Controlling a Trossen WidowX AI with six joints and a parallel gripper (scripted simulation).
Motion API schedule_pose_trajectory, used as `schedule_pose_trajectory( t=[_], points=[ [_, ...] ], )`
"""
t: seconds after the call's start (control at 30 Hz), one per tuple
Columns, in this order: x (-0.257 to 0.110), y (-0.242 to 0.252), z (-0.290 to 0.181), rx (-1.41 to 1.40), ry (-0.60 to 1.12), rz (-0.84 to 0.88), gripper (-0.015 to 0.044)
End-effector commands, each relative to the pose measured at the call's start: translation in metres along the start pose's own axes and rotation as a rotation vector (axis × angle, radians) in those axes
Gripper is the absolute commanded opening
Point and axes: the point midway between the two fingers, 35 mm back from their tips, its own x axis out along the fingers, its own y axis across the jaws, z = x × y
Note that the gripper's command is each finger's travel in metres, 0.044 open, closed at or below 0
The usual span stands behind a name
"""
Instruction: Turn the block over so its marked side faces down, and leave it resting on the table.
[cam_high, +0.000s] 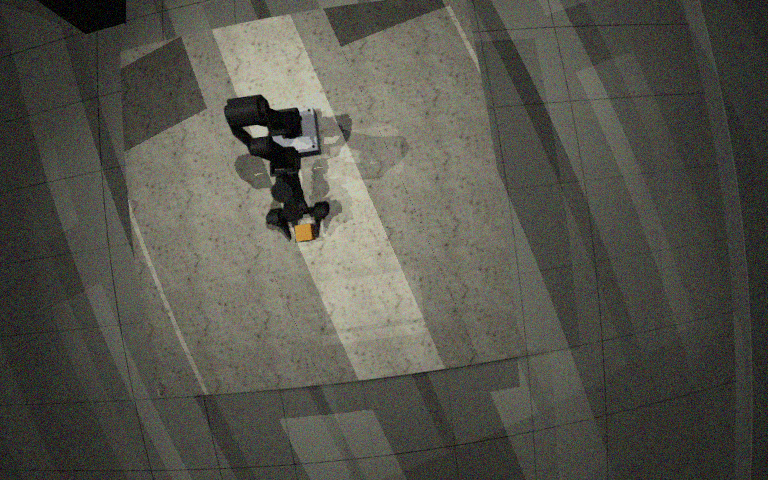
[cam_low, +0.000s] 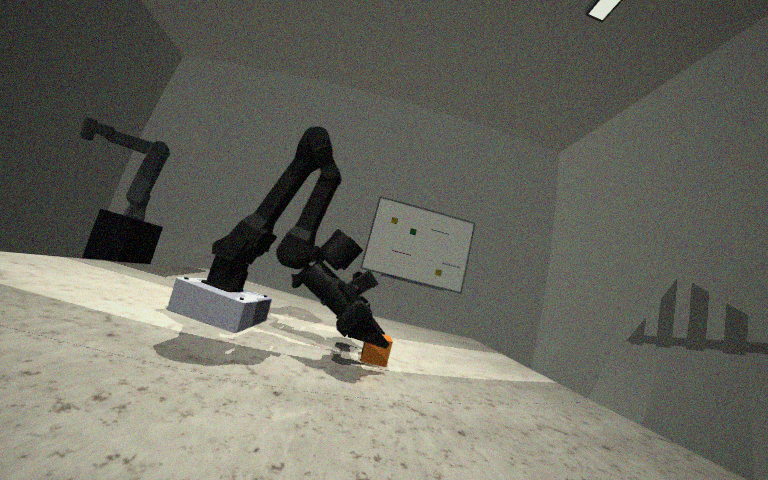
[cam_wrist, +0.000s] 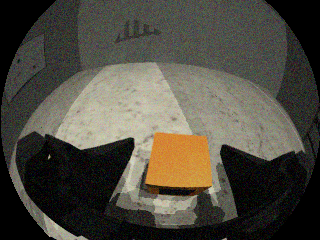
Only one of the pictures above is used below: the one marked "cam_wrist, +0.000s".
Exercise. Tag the orange block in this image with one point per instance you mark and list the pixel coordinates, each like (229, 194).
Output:
(179, 165)

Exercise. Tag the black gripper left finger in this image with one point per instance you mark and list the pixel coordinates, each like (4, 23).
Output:
(96, 170)

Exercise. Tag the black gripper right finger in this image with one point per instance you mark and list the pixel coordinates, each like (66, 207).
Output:
(249, 175)

